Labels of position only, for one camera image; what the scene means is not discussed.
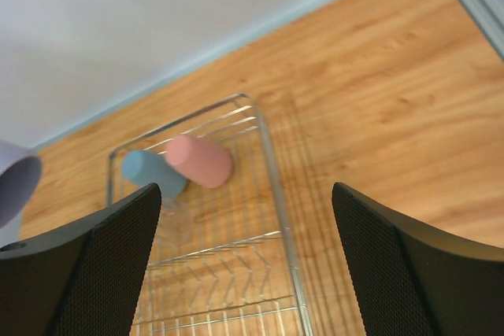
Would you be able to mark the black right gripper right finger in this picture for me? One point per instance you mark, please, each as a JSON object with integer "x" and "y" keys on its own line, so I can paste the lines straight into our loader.
{"x": 411, "y": 278}

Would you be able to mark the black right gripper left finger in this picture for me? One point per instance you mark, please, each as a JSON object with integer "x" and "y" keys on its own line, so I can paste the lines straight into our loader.
{"x": 83, "y": 278}

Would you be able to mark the clear glass cup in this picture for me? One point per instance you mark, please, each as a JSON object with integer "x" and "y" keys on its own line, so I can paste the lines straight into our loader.
{"x": 175, "y": 224}

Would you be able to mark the blue plastic cup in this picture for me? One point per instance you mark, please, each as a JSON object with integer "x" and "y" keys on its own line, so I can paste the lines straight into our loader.
{"x": 142, "y": 167}

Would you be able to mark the lavender plastic cup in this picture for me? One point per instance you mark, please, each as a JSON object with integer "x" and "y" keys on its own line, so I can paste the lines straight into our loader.
{"x": 21, "y": 170}

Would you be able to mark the pink plastic cup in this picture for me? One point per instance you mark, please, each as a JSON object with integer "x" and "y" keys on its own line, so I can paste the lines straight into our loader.
{"x": 200, "y": 160}

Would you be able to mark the metal wire dish rack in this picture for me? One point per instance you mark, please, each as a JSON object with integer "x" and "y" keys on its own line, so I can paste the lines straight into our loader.
{"x": 238, "y": 275}

